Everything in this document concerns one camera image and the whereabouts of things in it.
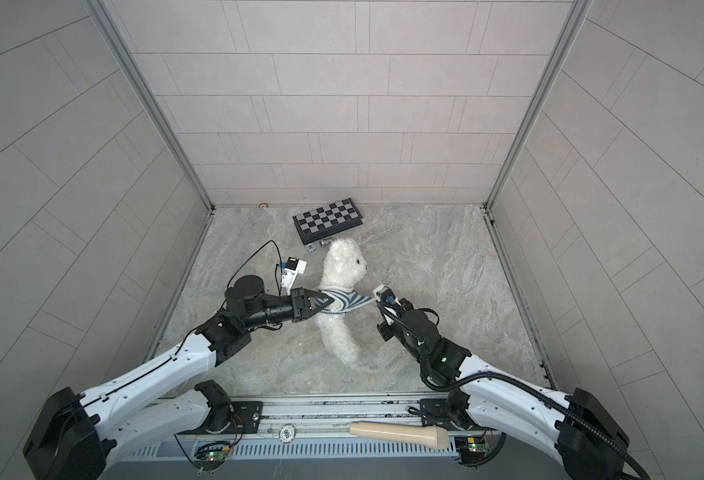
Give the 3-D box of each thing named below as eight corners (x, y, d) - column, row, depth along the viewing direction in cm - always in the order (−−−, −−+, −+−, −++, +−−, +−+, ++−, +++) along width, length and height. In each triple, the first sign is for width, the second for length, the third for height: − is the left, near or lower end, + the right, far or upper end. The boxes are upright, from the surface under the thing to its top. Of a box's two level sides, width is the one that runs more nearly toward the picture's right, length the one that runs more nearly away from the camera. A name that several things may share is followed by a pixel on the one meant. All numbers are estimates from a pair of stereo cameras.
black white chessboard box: (301, 245, 107) (299, 238, 104) (292, 221, 114) (290, 214, 111) (362, 224, 113) (362, 218, 110) (350, 203, 121) (350, 196, 118)
